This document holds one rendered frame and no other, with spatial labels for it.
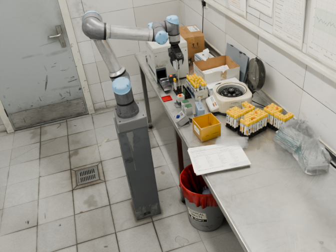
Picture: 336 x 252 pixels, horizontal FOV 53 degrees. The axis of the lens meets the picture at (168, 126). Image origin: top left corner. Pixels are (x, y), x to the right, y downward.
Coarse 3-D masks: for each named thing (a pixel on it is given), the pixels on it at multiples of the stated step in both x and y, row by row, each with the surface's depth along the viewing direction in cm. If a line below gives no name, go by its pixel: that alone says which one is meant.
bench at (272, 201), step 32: (192, 64) 290; (160, 96) 250; (192, 96) 245; (256, 96) 237; (224, 128) 210; (256, 160) 183; (288, 160) 181; (224, 192) 166; (256, 192) 164; (288, 192) 162; (320, 192) 160; (256, 224) 149; (288, 224) 147; (320, 224) 146
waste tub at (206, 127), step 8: (192, 120) 204; (200, 120) 208; (208, 120) 210; (216, 120) 202; (192, 128) 209; (200, 128) 195; (208, 128) 197; (216, 128) 199; (200, 136) 199; (208, 136) 200; (216, 136) 202
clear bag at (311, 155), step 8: (304, 144) 175; (312, 144) 172; (320, 144) 171; (296, 152) 179; (304, 152) 172; (312, 152) 170; (320, 152) 168; (328, 152) 170; (304, 160) 172; (312, 160) 169; (320, 160) 168; (328, 160) 169; (304, 168) 171; (312, 168) 169; (320, 168) 169; (328, 168) 173
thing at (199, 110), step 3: (195, 102) 219; (198, 102) 219; (195, 105) 219; (198, 105) 216; (201, 105) 215; (195, 108) 221; (198, 108) 213; (201, 108) 212; (195, 111) 223; (198, 111) 212; (201, 111) 212; (204, 111) 213; (195, 114) 224; (198, 114) 213; (201, 114) 214
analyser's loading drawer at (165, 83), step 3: (159, 78) 265; (162, 78) 258; (165, 78) 259; (159, 81) 261; (162, 81) 254; (165, 81) 255; (168, 81) 256; (162, 84) 255; (165, 84) 256; (168, 84) 256; (171, 84) 251; (165, 87) 251; (168, 87) 252; (171, 87) 253
